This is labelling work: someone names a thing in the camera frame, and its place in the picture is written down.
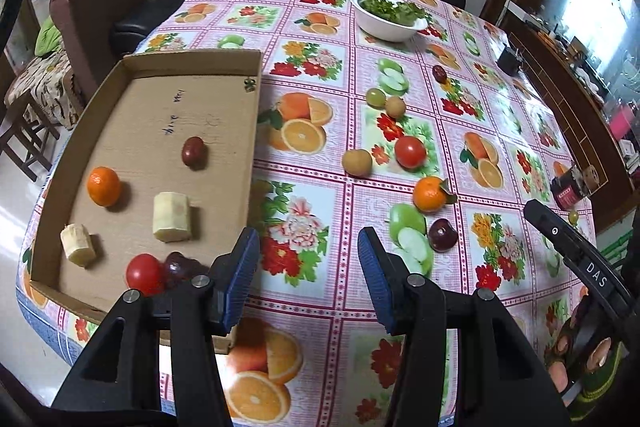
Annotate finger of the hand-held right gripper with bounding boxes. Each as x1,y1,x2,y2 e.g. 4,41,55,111
524,199,632,308

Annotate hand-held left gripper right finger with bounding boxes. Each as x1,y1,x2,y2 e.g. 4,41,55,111
357,227,573,427

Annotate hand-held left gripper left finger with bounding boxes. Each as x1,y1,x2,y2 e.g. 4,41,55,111
50,227,262,427

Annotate red tomato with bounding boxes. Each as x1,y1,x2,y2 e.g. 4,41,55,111
125,253,166,297
394,135,427,168

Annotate cardboard box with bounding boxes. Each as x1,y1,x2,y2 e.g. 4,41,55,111
22,48,264,355

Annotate person's right hand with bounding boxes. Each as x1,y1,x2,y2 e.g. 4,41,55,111
547,302,626,408

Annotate red black can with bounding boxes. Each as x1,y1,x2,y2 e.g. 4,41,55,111
550,162,601,212

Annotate printed pink checked tablecloth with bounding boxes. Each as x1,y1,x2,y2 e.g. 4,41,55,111
15,0,601,427

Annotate orange mandarin with leaves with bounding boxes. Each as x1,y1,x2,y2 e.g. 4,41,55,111
412,176,458,214

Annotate pink box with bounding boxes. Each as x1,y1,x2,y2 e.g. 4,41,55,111
607,104,636,140

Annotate wooden sideboard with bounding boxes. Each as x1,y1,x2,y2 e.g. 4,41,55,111
480,0,640,233

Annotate small black device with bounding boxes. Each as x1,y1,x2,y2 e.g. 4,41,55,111
496,46,523,75

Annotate white bowl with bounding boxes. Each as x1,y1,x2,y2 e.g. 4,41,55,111
348,0,429,42

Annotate dark wooden stool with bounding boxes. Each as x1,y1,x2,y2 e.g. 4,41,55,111
0,102,61,182

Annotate green leafy vegetables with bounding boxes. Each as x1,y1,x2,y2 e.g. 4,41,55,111
360,0,426,26

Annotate green cushion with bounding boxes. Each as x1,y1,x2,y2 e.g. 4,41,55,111
34,16,63,56

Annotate brown armchair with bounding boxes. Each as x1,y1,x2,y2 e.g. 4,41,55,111
49,0,176,100

